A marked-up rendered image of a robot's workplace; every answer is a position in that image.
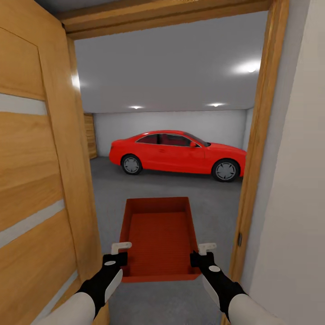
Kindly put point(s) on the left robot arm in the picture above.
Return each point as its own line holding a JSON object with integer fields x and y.
{"x": 84, "y": 305}

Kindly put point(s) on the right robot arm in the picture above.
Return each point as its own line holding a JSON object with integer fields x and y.
{"x": 229, "y": 296}

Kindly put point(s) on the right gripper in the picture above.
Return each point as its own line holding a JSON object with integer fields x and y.
{"x": 196, "y": 259}

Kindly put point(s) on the storage box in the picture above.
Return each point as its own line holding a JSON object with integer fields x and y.
{"x": 162, "y": 234}

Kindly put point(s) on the car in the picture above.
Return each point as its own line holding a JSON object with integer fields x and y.
{"x": 178, "y": 151}

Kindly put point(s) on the garage door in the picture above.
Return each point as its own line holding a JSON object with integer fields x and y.
{"x": 90, "y": 135}

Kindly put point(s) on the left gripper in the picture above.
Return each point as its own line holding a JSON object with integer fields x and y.
{"x": 122, "y": 257}

